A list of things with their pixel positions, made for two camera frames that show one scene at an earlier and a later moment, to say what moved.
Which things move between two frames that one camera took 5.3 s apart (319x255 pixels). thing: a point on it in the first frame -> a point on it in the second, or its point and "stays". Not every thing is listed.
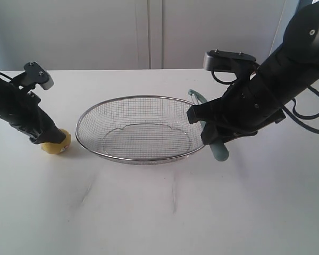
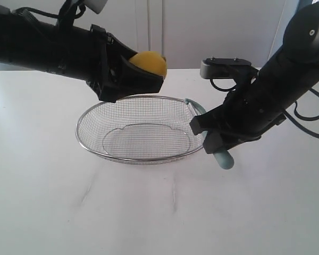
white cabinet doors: (128, 34) stays
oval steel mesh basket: (141, 129) stays
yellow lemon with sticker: (55, 147) -> (152, 61)
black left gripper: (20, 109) -> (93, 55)
